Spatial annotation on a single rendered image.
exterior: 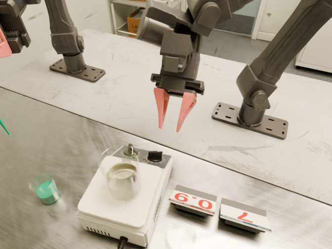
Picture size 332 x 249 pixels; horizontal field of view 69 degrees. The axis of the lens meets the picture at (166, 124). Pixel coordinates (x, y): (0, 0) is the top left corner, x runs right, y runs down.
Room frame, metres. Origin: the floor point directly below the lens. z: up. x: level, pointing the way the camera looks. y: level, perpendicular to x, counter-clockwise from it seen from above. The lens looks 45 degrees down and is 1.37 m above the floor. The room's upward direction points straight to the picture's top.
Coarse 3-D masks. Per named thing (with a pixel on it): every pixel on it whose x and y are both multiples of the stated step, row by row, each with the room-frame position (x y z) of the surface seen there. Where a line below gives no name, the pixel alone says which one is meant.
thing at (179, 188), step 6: (180, 186) 0.27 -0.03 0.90; (180, 192) 0.26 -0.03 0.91; (186, 192) 0.26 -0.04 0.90; (192, 192) 0.26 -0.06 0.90; (198, 192) 0.26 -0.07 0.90; (204, 192) 0.26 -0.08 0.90; (204, 198) 0.25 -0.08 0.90; (210, 198) 0.25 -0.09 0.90; (216, 198) 0.25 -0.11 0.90; (174, 204) 0.23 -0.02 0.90; (180, 204) 0.21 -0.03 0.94; (186, 210) 0.22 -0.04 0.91; (192, 210) 0.21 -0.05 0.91; (198, 210) 0.21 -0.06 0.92; (204, 210) 0.20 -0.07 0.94; (210, 210) 0.20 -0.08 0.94; (204, 216) 0.21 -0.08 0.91
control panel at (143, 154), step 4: (136, 148) 0.36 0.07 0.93; (140, 152) 0.34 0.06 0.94; (144, 152) 0.34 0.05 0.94; (148, 152) 0.34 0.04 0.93; (140, 156) 0.32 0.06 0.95; (144, 156) 0.32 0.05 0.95; (164, 156) 0.33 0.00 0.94; (168, 156) 0.33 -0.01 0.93; (140, 160) 0.30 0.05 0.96; (148, 160) 0.31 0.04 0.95; (164, 160) 0.31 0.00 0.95; (168, 160) 0.31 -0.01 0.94; (148, 164) 0.29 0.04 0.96; (152, 164) 0.29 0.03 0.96; (156, 164) 0.29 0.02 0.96; (160, 164) 0.29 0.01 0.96; (164, 164) 0.29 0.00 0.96; (164, 168) 0.28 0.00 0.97
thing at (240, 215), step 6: (222, 210) 0.21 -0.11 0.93; (228, 210) 0.21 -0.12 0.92; (234, 210) 0.21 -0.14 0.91; (240, 210) 0.22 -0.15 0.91; (234, 216) 0.19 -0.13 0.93; (240, 216) 0.20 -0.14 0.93; (246, 216) 0.20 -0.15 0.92; (252, 216) 0.20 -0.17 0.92; (258, 216) 0.20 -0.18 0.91; (252, 222) 0.18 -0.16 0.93; (258, 222) 0.18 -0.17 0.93; (264, 222) 0.19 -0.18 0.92
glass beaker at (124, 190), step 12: (108, 156) 0.24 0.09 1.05; (120, 156) 0.25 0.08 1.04; (132, 156) 0.24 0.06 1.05; (108, 168) 0.24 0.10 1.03; (108, 180) 0.20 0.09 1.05; (120, 180) 0.19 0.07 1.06; (132, 180) 0.20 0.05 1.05; (108, 192) 0.20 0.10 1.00; (120, 192) 0.19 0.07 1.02; (132, 192) 0.20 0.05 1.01
